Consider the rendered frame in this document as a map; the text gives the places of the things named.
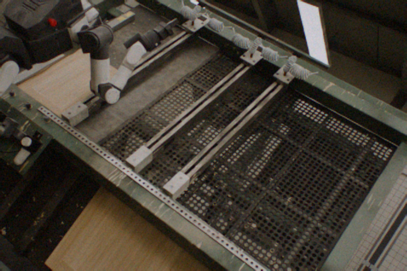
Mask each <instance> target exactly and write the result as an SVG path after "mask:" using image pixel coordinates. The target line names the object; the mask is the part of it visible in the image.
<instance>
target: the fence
mask: <svg viewBox="0 0 407 271"><path fill-rule="evenodd" d="M128 12H131V13H133V12H132V11H128ZM128 12H126V13H124V14H123V15H122V16H120V17H118V18H116V19H114V20H113V21H111V22H109V23H108V25H110V26H111V30H112V31H113V32H114V31H116V30H118V29H120V28H121V27H123V26H124V25H125V24H127V23H129V22H131V21H133V20H134V19H135V13H133V15H131V16H129V17H126V16H125V14H127V13H128ZM121 17H124V18H125V19H123V20H122V21H119V20H117V19H119V18H121ZM68 56H69V55H63V54H62V55H60V56H58V57H56V58H54V59H52V60H50V61H48V62H45V63H41V64H35V65H33V69H31V70H29V71H27V70H25V71H23V72H22V73H19V74H17V76H16V77H15V78H14V80H13V82H12V83H14V84H15V85H16V86H18V85H20V84H22V83H23V82H25V81H26V80H27V79H29V78H31V77H33V76H35V75H37V74H38V73H40V72H42V71H44V70H46V69H47V68H50V67H51V66H52V65H54V64H55V63H57V62H59V61H61V60H63V59H64V58H66V57H68Z"/></svg>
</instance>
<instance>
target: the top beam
mask: <svg viewBox="0 0 407 271"><path fill-rule="evenodd" d="M135 1H137V3H139V4H141V5H143V6H145V7H147V8H149V9H150V10H152V11H155V12H156V13H157V14H159V15H161V16H163V17H165V18H167V19H169V20H171V21H172V20H173V19H175V18H176V19H177V20H178V21H179V22H178V23H177V25H179V26H181V27H183V26H182V25H183V24H184V23H185V22H186V21H188V20H189V19H187V18H185V17H184V16H183V15H182V14H181V12H180V11H181V9H182V7H183V5H182V3H180V2H177V1H176V0H135ZM183 28H185V27H183ZM198 36H199V37H200V38H202V39H205V40H206V41H208V42H210V43H212V44H213V45H215V46H217V47H219V48H220V49H222V50H224V51H226V52H227V53H230V54H232V55H233V56H236V57H237V58H239V59H240V60H242V61H243V59H241V58H240V57H241V55H243V54H245V53H246V52H247V51H248V50H249V49H250V48H247V49H243V48H239V47H238V46H237V45H236V44H235V43H233V41H232V38H233V36H234V31H233V30H231V29H229V28H224V29H223V30H222V31H221V32H218V31H214V30H213V29H211V28H210V27H209V26H208V24H206V25H204V26H203V27H201V28H200V29H199V31H198ZM251 45H252V44H251ZM251 45H250V46H251ZM286 63H287V59H286V58H284V57H281V58H278V59H277V62H271V61H268V60H267V59H265V58H264V57H263V58H261V59H260V61H258V63H257V64H256V68H257V69H259V70H260V71H263V72H264V73H265V74H267V75H269V76H271V77H273V76H274V75H275V73H276V72H277V71H278V70H279V69H280V68H282V67H283V66H284V65H285V64H286ZM273 78H275V77H273ZM275 79H276V78H275ZM288 86H289V87H290V88H292V89H295V90H296V91H298V92H300V93H302V94H304V95H306V96H308V97H310V98H312V99H313V100H314V101H316V102H319V103H320V104H322V105H324V106H325V107H327V108H330V109H331V110H333V111H335V112H337V113H338V114H340V115H342V116H343V117H346V118H347V119H349V120H352V121H353V122H355V123H357V124H359V125H360V126H362V127H364V128H366V129H367V130H369V131H372V132H373V133H375V134H377V135H378V136H381V137H383V138H384V139H385V140H387V141H389V142H391V143H393V144H395V145H397V146H398V145H399V143H400V142H406V143H407V122H406V121H404V120H402V119H400V118H398V117H396V116H393V114H391V113H389V112H387V111H385V110H383V109H380V108H379V107H377V106H375V105H373V104H371V103H369V102H368V101H366V100H364V99H362V98H359V97H358V96H356V95H354V94H352V93H349V92H348V91H346V90H344V89H343V88H341V87H338V86H337V85H335V84H333V83H331V82H329V81H327V80H325V79H323V78H321V77H319V76H318V75H317V74H312V75H309V76H308V78H307V79H305V80H303V79H302V80H301V79H298V78H296V77H295V78H293V79H292V80H291V81H290V82H289V84H288Z"/></svg>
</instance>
